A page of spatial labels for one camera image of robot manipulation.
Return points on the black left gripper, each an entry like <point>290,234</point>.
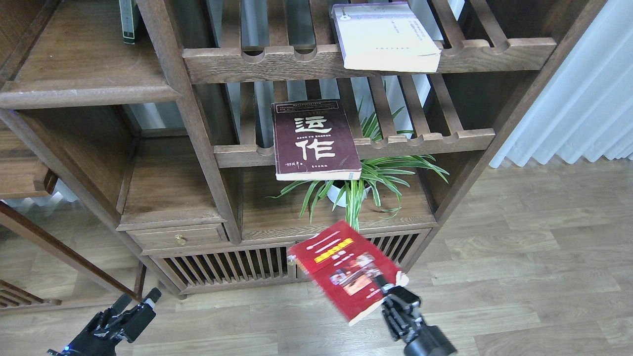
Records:
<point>108,328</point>

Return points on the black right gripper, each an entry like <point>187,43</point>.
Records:
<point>401,312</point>

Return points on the red paperback book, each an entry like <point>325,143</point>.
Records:
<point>343,264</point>

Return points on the white paperback book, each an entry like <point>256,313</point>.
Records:
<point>384,37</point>

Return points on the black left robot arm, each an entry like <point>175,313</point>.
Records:
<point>71,350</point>

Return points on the brass drawer knob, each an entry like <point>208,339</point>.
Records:
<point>180,239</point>

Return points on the white plant pot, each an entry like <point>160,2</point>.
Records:
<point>347,192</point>

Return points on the green spider plant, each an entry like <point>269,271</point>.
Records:
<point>386,172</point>

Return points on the dark wooden bookshelf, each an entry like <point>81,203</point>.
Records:
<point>164,137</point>

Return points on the dark maroon book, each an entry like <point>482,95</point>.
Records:
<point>313,141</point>

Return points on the white pleated curtain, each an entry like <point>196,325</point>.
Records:
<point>586,110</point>

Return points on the dark green upright book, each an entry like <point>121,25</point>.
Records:
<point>130,16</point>

